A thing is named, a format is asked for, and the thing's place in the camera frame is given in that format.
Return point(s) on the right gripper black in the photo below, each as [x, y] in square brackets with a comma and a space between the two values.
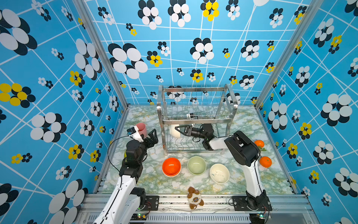
[189, 132]

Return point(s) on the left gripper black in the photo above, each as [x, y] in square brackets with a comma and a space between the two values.
[151, 143]

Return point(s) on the cream bowl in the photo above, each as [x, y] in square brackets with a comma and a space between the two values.
[219, 173]
[173, 132]

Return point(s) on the light green bowl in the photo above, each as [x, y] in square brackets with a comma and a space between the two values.
[196, 165]

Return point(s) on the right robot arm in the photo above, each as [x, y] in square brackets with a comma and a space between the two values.
[244, 151]

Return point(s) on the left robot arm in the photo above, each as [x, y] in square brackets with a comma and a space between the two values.
[127, 197]

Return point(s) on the steel two-tier dish rack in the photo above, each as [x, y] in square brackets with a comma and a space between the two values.
[194, 106]

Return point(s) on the pink cup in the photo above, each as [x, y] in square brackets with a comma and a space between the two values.
[142, 129]

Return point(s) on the orange bowl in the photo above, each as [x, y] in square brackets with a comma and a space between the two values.
[171, 167]

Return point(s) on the brown white plush toy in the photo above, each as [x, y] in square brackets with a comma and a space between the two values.
[194, 198]

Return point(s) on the mandarin orange far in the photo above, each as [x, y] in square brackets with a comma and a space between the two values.
[259, 143]

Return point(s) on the mandarin orange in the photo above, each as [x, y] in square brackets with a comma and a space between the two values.
[266, 162]
[259, 143]

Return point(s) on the mandarin orange near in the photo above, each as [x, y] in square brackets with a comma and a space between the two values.
[266, 162]

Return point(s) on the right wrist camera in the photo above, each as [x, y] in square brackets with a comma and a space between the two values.
[192, 116]

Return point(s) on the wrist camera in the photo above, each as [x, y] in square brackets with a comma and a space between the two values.
[192, 116]
[133, 133]

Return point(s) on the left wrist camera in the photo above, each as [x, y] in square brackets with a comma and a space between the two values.
[133, 133]

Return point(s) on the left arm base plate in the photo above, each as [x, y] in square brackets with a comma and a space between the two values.
[151, 203]

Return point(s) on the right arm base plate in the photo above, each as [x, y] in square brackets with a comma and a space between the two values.
[244, 203]

